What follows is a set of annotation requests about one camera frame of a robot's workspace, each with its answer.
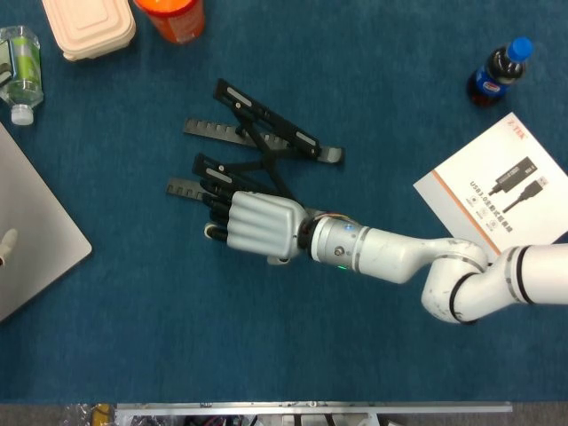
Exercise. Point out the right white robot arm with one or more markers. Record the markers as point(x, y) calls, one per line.
point(390, 253)

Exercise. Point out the crumpled clear plastic bag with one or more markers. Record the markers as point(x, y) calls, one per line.
point(77, 416)

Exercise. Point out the blue felt table cloth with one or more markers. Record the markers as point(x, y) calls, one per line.
point(177, 333)

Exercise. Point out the clear green-label water bottle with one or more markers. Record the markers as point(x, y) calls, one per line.
point(22, 66)

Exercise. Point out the grey closed laptop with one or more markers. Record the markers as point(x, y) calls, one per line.
point(31, 199)

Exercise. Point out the cola bottle with blue cap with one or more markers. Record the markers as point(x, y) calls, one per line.
point(494, 73)

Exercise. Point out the beige lidded food container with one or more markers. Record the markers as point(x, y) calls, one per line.
point(89, 26)

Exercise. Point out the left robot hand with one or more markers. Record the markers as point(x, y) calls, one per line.
point(6, 244)

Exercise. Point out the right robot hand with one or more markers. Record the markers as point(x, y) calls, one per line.
point(262, 222)

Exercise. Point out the aluminium frame rail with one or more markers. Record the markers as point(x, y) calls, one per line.
point(310, 407)

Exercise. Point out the yellow object under table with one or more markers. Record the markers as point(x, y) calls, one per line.
point(101, 415)

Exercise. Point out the black folding laptop stand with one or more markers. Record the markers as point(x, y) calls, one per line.
point(266, 117)

